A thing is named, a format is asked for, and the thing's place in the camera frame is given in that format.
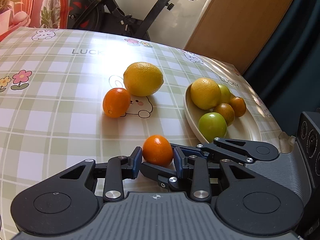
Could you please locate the yellow-green apple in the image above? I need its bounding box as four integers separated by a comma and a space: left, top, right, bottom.
218, 84, 231, 103

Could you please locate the black exercise bike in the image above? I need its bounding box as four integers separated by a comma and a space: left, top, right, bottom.
67, 0, 206, 41

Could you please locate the plaid bunny tablecloth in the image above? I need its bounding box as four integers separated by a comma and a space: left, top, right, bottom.
1, 28, 281, 239

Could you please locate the round yellow lemon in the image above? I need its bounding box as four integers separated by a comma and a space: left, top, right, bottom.
190, 77, 221, 110

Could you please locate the brownish orange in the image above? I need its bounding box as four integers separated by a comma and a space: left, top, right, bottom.
213, 103, 235, 126
229, 97, 247, 118

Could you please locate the beige round plate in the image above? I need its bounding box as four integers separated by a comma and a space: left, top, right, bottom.
183, 87, 262, 144

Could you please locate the wooden door panel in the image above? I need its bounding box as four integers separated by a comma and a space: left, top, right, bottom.
185, 0, 293, 73

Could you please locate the yellow lemon with tip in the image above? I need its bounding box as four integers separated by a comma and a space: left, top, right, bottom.
123, 62, 164, 96

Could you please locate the small round orange tangerine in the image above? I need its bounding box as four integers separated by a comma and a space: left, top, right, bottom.
142, 135, 174, 167

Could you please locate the dark teal curtain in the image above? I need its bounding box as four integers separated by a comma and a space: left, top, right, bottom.
244, 0, 319, 135

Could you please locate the printed backdrop cloth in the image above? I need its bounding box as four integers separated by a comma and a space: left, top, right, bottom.
1, 0, 70, 40

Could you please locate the oval bright orange kumquat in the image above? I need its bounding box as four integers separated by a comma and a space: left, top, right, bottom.
103, 88, 131, 118

